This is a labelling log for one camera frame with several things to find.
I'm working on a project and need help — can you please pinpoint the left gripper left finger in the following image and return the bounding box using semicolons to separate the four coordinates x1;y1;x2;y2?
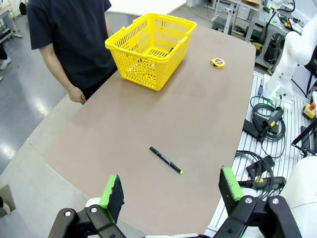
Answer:
48;174;126;238

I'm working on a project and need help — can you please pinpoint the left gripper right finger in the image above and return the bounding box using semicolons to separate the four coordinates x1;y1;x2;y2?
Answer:
215;166;304;238

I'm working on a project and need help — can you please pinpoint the person's right forearm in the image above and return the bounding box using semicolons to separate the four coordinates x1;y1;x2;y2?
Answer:
39;45;76;93

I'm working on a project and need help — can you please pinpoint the yellow plastic shopping basket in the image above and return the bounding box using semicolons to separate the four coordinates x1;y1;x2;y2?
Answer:
105;12;198;91

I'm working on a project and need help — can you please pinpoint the person in navy t-shirt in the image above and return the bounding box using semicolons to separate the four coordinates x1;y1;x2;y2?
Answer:
26;0;118;101

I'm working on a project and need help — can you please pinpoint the person's right hand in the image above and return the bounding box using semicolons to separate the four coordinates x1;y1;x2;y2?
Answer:
67;86;87;104

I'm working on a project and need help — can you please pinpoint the black metal plate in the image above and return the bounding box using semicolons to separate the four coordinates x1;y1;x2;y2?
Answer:
246;155;276;179
242;119;264;141

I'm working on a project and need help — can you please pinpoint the black yellow highlighter pen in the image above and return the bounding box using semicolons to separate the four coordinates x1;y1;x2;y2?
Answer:
149;146;184;175

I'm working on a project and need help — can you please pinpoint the brown cardboard sheet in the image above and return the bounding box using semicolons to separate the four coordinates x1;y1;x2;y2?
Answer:
0;183;16;219

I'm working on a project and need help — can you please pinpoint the yellow emergency stop box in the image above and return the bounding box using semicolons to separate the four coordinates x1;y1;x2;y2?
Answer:
302;102;317;120

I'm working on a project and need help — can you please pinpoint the yellow tape measure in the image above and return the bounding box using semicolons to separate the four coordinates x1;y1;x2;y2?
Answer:
210;57;226;69

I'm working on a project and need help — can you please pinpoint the grey stool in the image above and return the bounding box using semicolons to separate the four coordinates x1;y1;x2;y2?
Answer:
212;16;233;34

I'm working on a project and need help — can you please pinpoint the white sneaker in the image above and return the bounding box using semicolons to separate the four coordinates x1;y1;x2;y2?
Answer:
0;56;12;70

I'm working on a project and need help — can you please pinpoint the large white table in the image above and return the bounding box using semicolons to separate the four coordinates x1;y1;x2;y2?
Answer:
105;0;187;16

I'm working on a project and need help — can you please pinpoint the black coiled cable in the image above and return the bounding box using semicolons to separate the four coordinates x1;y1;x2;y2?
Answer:
234;150;275;199
249;95;287;149

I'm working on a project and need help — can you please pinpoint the black enabling handle yellow label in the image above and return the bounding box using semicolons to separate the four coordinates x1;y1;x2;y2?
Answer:
262;107;285;136
237;175;287;193

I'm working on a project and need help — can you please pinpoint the black stand frame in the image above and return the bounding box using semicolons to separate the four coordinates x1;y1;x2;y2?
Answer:
291;119;317;157

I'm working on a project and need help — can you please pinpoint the black braided cable sleeve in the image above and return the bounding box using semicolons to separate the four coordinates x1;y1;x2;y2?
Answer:
304;53;317;99

